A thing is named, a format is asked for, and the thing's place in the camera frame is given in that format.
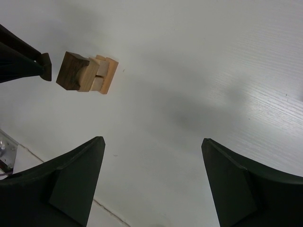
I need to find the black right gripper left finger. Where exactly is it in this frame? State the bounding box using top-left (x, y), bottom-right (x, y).
top-left (0, 136), bottom-right (105, 227)

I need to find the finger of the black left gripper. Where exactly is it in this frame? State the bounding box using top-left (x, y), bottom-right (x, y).
top-left (0, 43), bottom-right (45, 83)
top-left (0, 25), bottom-right (41, 61)

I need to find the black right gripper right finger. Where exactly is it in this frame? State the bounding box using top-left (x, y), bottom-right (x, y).
top-left (201, 139), bottom-right (303, 227)

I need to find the dark wood arch block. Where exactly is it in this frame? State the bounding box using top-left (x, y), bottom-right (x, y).
top-left (56, 52), bottom-right (89, 90)

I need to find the dark wood cube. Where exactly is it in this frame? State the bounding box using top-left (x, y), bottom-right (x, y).
top-left (38, 53), bottom-right (52, 82)

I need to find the thin light wood plank block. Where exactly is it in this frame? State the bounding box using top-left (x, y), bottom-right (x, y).
top-left (78, 58), bottom-right (99, 92)

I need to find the plain long light wood block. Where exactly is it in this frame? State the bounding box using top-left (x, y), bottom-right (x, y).
top-left (95, 55), bottom-right (106, 63)

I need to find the small light wood cube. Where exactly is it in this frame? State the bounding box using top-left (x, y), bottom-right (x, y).
top-left (90, 76), bottom-right (104, 92)

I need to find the engraved long light wood block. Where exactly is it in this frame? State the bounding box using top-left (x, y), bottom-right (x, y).
top-left (99, 57), bottom-right (118, 95)

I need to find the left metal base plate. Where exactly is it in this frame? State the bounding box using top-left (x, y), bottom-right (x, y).
top-left (0, 130), bottom-right (19, 175)

